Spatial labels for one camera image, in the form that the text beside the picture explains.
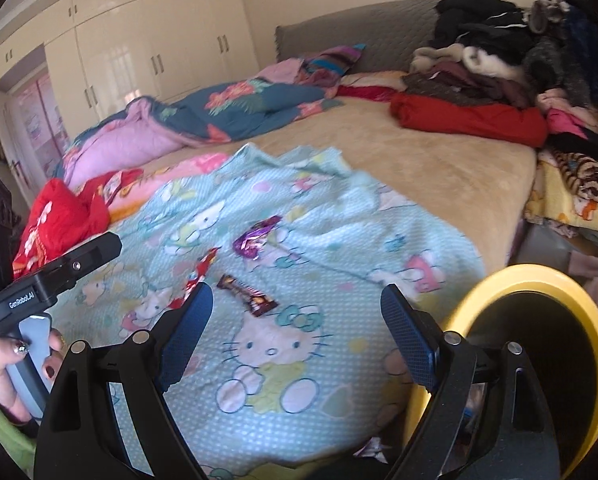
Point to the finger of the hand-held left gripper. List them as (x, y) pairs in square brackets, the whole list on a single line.
[(89, 255)]

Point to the blue floral pink quilt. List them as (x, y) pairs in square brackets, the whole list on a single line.
[(239, 105)]

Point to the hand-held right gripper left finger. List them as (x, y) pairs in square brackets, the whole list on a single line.
[(189, 330)]

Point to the red folded garment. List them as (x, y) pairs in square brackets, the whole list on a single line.
[(469, 117)]

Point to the pink pillow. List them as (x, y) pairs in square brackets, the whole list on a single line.
[(279, 70)]

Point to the yellow cartoon blanket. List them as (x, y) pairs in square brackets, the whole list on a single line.
[(579, 210)]

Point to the cream glossy wardrobe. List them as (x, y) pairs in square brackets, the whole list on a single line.
[(119, 60)]

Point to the purple candy wrapper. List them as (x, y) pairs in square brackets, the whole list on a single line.
[(251, 242)]

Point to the brown candy wrapper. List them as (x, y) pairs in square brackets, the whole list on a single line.
[(249, 297)]

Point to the pile of mixed clothes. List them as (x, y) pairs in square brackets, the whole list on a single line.
[(479, 15)]

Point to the light blue cartoon cat sheet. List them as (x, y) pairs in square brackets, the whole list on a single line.
[(279, 360)]

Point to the dark red patterned cloth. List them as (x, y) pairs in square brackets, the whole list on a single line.
[(364, 92)]

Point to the pink cartoon sliding door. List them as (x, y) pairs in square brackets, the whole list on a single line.
[(34, 120)]

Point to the red snack wrapper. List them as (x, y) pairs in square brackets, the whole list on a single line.
[(199, 270)]

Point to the pink cartoon blanket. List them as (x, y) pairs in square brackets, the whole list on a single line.
[(189, 165)]

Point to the striped colourful pillow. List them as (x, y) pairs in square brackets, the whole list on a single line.
[(334, 60)]

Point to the yellow rimmed black bin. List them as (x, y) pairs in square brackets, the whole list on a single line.
[(479, 305)]

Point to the cream pillow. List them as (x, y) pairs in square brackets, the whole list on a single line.
[(374, 79)]

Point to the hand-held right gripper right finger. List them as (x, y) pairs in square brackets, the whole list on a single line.
[(409, 340)]

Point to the grey quilted headboard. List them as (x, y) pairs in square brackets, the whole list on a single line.
[(379, 30)]

